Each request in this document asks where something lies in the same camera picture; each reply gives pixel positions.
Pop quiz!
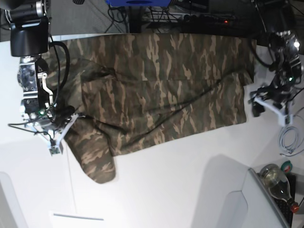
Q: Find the clear plastic bottle red cap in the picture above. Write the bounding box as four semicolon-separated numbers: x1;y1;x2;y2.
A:
259;164;299;213

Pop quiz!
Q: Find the camouflage t-shirt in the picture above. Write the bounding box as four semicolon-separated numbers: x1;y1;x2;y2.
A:
59;33;254;184

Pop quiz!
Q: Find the coiled white cable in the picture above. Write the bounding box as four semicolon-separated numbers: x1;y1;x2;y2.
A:
278;114;304;157

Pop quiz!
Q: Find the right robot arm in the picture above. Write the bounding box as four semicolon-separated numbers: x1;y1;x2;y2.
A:
0;0;79;155

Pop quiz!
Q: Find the blue box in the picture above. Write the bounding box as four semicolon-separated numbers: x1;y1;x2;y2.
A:
106;0;171;7

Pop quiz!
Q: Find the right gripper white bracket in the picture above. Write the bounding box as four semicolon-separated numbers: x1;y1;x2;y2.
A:
8;105;80;156

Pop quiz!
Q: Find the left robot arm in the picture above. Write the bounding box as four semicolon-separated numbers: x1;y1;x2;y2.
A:
247;0;304;127

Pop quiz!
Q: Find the black power strip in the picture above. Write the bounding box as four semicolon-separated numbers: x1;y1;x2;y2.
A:
181;14;236;25

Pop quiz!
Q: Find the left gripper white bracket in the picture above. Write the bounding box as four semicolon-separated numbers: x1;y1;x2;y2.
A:
248;85;294;126

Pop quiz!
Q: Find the green tape roll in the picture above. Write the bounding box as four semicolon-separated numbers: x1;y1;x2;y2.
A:
281;161;293;174

